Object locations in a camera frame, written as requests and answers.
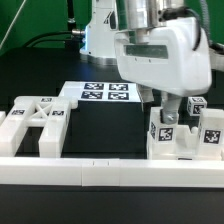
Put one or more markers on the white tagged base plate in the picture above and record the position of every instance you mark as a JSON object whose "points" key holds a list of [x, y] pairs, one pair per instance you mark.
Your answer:
{"points": [[100, 91]]}

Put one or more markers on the white chair seat panel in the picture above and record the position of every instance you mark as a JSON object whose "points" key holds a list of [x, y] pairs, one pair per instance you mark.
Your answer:
{"points": [[185, 147]]}

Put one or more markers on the white chair back frame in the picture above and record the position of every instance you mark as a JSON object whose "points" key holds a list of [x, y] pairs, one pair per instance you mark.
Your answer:
{"points": [[52, 114]]}

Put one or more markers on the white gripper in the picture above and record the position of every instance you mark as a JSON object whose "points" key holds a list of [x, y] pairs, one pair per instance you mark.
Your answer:
{"points": [[166, 62]]}

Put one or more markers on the white U-shaped fence frame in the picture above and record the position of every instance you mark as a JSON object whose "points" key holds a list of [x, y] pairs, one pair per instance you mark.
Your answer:
{"points": [[28, 168]]}

